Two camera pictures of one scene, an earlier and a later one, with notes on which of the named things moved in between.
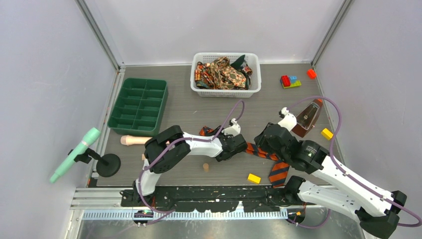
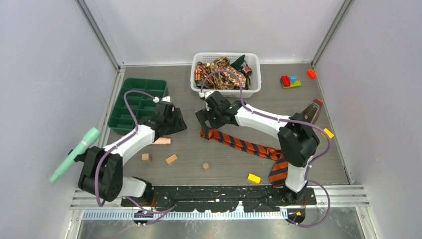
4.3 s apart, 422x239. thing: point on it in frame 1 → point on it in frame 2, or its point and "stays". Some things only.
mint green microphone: [92, 134] stays
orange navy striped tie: [279, 172] stays
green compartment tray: [140, 108] stays
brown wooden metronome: [308, 118] stays
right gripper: [261, 141] → [204, 115]
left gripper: [226, 136] → [180, 125]
